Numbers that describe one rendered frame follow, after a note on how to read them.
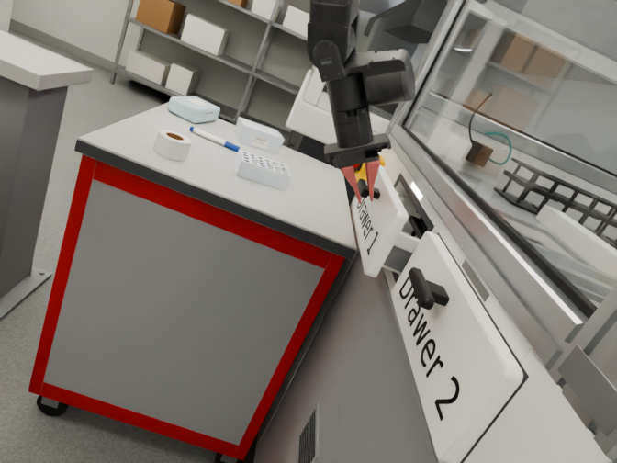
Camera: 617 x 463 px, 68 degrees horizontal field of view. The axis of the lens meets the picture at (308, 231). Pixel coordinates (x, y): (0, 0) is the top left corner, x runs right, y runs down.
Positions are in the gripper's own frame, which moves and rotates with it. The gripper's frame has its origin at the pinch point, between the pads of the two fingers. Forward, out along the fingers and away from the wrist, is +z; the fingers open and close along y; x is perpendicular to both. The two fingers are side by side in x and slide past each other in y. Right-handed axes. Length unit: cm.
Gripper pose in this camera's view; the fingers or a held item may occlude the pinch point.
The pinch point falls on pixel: (364, 197)
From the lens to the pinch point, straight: 76.2
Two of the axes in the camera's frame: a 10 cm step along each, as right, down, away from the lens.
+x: 0.2, -3.8, 9.3
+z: 2.1, 9.1, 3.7
